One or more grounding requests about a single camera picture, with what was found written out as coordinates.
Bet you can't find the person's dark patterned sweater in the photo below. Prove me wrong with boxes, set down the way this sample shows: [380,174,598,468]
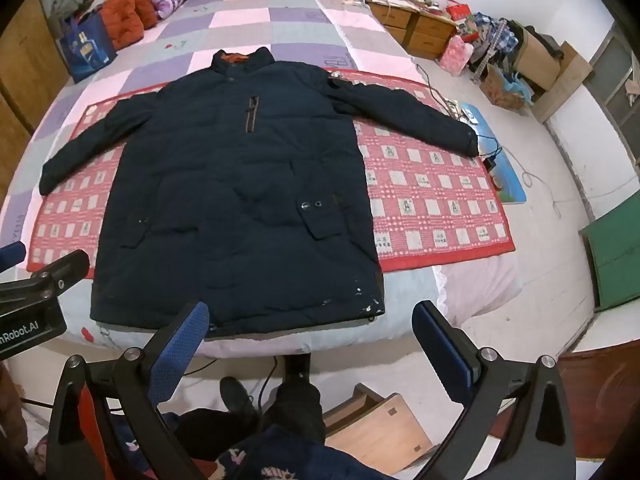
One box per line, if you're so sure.
[110,410,396,480]

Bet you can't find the black power cable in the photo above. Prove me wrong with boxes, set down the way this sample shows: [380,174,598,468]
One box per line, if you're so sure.
[415,62,506,161]

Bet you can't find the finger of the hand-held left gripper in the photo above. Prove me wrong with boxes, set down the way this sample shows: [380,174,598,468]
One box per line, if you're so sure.
[0,249,91,307]
[0,241,27,272]

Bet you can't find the blue tote bag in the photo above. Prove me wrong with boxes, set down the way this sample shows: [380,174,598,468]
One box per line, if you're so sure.
[55,10,118,85]

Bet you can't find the bed with checkered sheet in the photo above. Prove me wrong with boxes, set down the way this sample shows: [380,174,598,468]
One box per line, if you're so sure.
[0,0,523,361]

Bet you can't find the blue plaid clothing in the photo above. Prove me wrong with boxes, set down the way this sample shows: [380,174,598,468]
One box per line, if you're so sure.
[467,12,523,73]

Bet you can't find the window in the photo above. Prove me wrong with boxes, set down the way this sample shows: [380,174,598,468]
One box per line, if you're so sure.
[590,25,640,166]

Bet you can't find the pink plastic bag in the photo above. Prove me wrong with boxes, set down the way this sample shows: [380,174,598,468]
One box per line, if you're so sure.
[439,35,473,77]

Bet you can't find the wooden stool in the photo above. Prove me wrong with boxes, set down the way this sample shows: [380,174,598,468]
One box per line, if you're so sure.
[322,382,433,468]

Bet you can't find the person's black trouser legs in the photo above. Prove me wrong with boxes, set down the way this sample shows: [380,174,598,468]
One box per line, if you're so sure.
[175,380,327,447]

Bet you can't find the blue floor mat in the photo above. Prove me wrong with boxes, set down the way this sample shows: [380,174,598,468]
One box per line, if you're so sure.
[450,102,528,206]

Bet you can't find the wooden nightstand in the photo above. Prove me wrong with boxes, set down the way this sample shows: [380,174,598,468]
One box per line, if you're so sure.
[367,0,463,61]

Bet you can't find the small cardboard box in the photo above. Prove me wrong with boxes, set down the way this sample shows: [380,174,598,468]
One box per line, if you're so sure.
[480,65,533,111]

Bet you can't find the dark navy padded jacket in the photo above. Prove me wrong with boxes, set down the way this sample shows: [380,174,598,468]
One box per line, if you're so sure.
[39,47,480,342]

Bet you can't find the green board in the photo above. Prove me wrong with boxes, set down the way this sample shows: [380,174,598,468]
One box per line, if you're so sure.
[579,200,640,313]

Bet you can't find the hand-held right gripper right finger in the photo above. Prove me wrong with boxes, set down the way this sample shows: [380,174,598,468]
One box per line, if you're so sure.
[412,301,577,480]

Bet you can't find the wooden wardrobe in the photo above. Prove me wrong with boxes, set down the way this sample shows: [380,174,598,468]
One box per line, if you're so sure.
[0,0,71,201]

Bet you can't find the white cord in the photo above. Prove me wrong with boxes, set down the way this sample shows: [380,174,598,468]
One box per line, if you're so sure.
[505,147,596,221]

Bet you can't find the orange padded jacket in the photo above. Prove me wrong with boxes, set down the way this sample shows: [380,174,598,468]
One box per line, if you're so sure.
[102,0,160,51]

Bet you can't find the black bed leg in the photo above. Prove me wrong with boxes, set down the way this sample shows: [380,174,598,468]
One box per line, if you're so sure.
[285,354,311,386]

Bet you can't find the red checkered mat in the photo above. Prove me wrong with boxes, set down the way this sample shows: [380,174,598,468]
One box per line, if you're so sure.
[25,71,516,281]

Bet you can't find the large cardboard box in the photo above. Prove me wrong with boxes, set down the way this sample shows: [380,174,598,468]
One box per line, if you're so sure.
[515,27,593,122]

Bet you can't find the person's black shoe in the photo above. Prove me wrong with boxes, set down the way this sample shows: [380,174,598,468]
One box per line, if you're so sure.
[220,376,261,417]

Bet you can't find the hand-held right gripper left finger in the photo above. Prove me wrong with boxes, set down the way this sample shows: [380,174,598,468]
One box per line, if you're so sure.
[45,301,210,480]

